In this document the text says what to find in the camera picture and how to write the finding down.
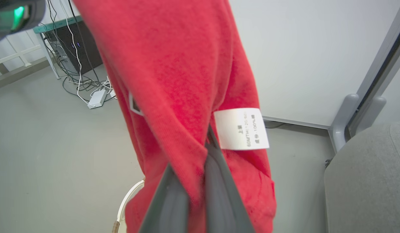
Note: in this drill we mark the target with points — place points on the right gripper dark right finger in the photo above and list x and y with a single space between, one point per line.
224 194

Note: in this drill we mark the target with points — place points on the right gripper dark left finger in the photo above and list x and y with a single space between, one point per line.
169 207

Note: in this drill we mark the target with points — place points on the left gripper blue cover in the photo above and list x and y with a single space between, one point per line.
15 16

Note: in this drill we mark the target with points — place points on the red white clothing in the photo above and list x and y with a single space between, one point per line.
174 64

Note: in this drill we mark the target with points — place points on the teal top desk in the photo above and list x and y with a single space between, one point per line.
54 26

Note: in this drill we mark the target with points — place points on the black computer tower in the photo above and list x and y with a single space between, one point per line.
86 48

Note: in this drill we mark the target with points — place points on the white rectangular power brick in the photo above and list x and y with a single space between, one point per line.
97 98

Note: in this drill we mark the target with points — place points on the grey fabric sofa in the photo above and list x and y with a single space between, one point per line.
368 181

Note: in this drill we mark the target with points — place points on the wide white partition panel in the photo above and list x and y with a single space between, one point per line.
309 55

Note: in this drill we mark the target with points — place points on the narrow white partition panel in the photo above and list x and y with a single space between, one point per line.
397 97

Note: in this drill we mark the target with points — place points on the white railing frame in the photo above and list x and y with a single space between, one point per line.
15 55

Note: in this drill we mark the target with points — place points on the grey partition foot bracket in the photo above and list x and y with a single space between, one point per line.
343 123
372 110

